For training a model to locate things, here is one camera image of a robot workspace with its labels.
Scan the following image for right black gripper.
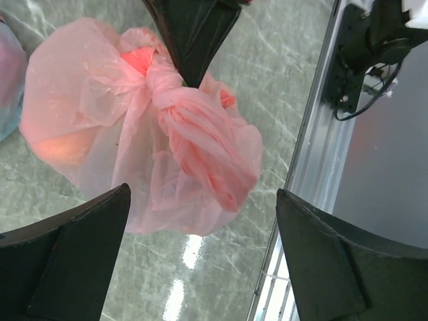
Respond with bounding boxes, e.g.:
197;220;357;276
144;0;241;88

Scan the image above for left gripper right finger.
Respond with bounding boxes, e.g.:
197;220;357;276
276;189;427;321

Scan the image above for pink plastic bag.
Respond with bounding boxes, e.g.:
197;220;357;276
19;18;263;236

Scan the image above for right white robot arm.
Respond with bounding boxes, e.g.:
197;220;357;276
144;1;427;88

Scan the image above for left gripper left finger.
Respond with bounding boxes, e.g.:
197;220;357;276
1;184;131;320

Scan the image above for blue tied plastic bag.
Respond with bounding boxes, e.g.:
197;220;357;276
0;17;27;140

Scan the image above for aluminium mounting rail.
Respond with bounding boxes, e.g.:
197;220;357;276
247;1;354;320

